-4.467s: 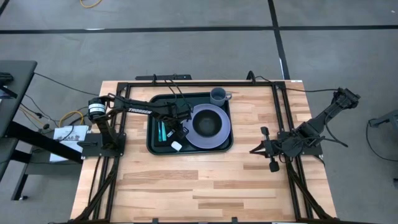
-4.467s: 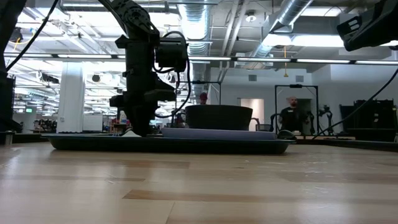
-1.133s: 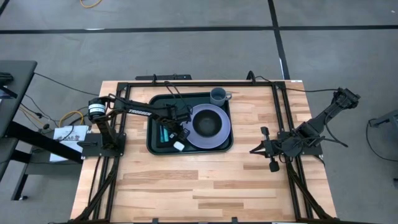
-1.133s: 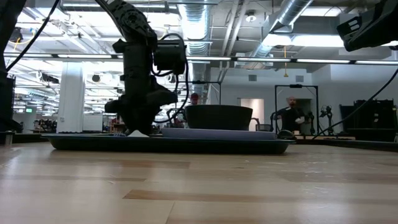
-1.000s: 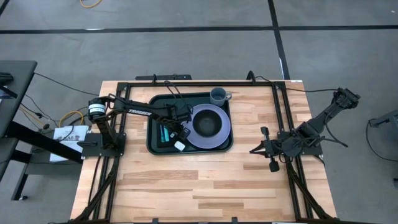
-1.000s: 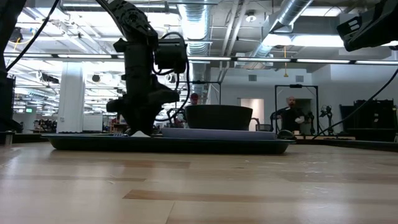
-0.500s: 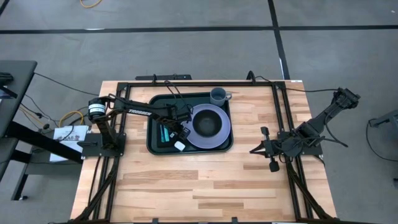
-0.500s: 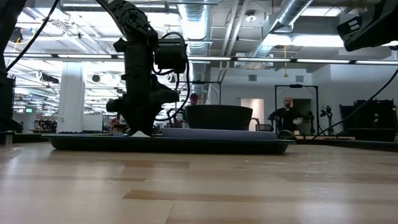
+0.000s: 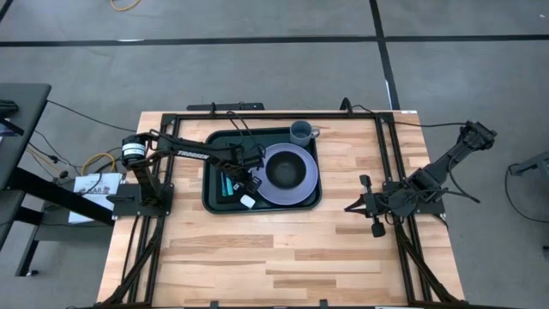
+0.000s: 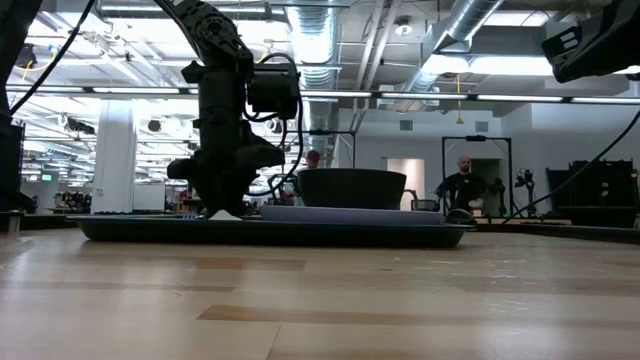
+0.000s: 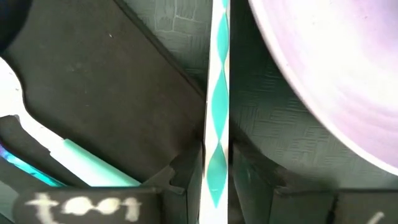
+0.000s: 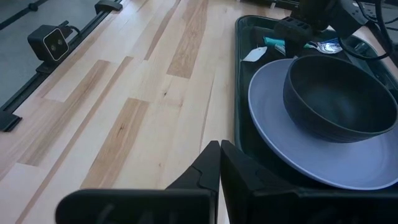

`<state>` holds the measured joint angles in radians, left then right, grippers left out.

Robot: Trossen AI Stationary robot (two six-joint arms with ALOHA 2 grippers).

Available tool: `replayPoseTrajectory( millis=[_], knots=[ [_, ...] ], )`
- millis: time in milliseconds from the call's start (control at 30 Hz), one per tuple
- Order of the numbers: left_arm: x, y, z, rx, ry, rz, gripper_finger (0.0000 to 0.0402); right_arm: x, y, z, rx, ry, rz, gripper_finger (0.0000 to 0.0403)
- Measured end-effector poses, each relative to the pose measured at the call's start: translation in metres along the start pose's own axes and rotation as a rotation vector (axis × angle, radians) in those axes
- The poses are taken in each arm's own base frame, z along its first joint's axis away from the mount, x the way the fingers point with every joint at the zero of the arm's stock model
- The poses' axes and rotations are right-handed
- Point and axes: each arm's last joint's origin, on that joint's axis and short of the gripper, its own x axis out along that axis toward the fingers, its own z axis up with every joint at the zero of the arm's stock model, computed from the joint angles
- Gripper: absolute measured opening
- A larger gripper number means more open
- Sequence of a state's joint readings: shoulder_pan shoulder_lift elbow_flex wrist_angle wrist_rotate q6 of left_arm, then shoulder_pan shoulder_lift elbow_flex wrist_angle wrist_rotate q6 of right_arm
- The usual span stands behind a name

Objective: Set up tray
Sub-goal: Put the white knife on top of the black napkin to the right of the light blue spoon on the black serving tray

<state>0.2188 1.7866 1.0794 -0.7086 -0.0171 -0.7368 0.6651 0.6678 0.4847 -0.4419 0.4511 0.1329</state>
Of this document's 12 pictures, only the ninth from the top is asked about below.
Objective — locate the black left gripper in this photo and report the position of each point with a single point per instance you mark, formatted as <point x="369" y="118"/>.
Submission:
<point x="249" y="159"/>

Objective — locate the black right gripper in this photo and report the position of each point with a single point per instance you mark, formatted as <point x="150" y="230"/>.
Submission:
<point x="375" y="201"/>

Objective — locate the dark grey bowl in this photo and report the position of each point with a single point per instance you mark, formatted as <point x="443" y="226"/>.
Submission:
<point x="285" y="169"/>

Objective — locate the lavender round plate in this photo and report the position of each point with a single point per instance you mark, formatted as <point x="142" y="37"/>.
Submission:
<point x="300" y="193"/>

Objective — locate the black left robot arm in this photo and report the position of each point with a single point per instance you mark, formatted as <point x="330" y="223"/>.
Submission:
<point x="193" y="153"/>

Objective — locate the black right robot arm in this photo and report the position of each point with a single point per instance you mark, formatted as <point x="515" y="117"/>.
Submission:
<point x="454" y="152"/>

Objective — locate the dark green serving tray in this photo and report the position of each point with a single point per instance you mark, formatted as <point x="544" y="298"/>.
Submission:
<point x="309" y="202"/>

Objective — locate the pale blue-grey mug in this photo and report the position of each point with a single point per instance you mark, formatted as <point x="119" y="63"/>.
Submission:
<point x="300" y="133"/>

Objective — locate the black power strip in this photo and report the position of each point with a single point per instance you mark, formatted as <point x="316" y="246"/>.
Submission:
<point x="223" y="107"/>

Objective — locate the white printed paper sheet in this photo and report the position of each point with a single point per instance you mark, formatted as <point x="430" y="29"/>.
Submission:
<point x="86" y="189"/>

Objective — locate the grey metal stand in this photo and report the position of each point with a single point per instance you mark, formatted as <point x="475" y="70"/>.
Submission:
<point x="534" y="163"/>

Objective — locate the black desk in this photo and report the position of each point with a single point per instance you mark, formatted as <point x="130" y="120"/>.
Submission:
<point x="21" y="120"/>

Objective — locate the black flat device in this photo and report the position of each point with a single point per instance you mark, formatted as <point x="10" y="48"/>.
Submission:
<point x="8" y="107"/>

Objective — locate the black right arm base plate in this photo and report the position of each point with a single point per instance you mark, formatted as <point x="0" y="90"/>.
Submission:
<point x="437" y="209"/>

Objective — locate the black aluminium table frame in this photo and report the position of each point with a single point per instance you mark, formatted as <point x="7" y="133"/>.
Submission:
<point x="274" y="116"/>

